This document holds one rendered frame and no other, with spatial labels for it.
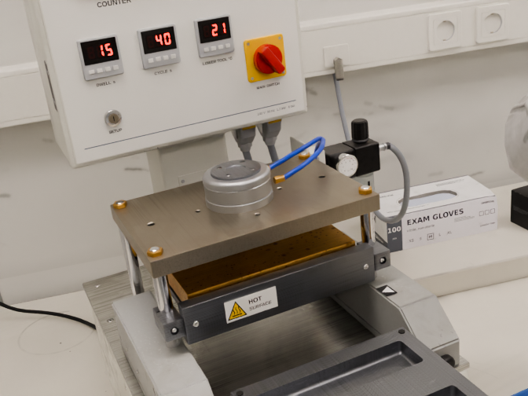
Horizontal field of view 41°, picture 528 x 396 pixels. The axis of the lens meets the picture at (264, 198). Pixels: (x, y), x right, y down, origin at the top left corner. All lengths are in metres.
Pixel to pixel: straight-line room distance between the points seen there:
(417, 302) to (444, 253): 0.54
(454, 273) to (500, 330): 0.14
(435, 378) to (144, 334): 0.32
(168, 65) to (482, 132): 0.87
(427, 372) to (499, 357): 0.45
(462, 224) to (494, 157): 0.28
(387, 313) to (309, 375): 0.15
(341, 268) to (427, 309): 0.10
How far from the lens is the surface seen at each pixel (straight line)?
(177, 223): 0.78
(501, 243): 1.38
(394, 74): 1.46
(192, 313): 0.73
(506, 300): 1.29
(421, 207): 1.35
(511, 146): 0.80
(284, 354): 0.85
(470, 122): 1.56
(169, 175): 0.95
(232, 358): 0.86
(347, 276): 0.80
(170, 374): 0.73
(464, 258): 1.32
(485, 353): 1.16
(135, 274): 0.89
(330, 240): 0.81
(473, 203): 1.38
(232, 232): 0.74
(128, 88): 0.88
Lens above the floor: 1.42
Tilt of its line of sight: 23 degrees down
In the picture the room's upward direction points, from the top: 7 degrees counter-clockwise
